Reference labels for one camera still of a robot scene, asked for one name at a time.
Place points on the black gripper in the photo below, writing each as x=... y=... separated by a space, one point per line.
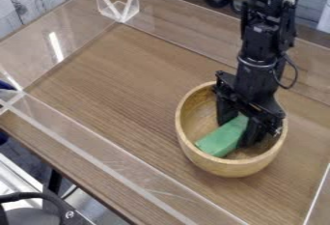
x=248 y=93

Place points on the green rectangular block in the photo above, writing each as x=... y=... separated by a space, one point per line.
x=221 y=141

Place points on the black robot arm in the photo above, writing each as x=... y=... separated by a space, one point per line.
x=268 y=29

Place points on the brown wooden bowl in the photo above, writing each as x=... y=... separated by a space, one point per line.
x=195 y=121

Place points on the black table leg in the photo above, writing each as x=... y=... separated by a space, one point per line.
x=55 y=182

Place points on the clear acrylic corner bracket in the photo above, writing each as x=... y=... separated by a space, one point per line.
x=119 y=11

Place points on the black metal bracket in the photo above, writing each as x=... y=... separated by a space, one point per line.
x=66 y=214

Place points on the clear acrylic tray wall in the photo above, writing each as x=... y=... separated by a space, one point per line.
x=97 y=87

